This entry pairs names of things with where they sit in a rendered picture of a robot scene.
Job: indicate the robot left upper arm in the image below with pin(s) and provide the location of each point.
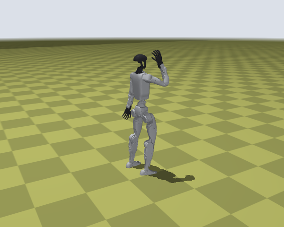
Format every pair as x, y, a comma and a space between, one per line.
131, 86

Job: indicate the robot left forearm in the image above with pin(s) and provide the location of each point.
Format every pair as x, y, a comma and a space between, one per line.
130, 100

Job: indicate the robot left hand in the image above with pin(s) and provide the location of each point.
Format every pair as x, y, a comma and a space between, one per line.
127, 112

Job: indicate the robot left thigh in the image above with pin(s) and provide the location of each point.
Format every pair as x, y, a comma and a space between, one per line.
137, 126

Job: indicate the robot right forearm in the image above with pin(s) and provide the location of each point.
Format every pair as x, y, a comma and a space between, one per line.
165, 76

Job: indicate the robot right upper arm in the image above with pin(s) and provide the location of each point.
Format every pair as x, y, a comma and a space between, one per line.
151, 79

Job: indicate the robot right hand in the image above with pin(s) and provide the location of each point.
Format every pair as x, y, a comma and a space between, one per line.
158, 57

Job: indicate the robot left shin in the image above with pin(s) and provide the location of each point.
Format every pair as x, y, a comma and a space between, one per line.
132, 150

